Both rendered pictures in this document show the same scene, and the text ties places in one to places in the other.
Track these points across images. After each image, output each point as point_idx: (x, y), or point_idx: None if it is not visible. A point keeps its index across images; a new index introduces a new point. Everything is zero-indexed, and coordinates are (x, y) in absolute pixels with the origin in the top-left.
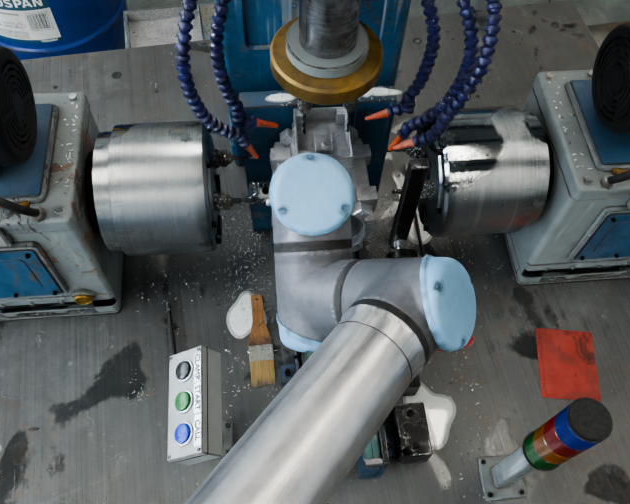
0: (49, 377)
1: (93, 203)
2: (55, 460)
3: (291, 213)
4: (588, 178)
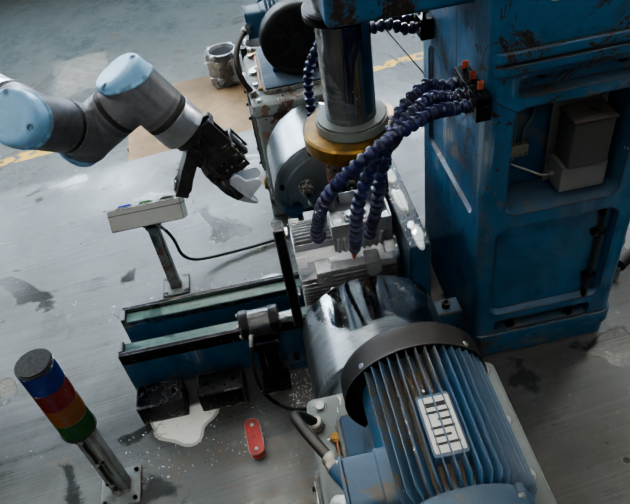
0: (226, 198)
1: None
2: None
3: (105, 69)
4: (319, 404)
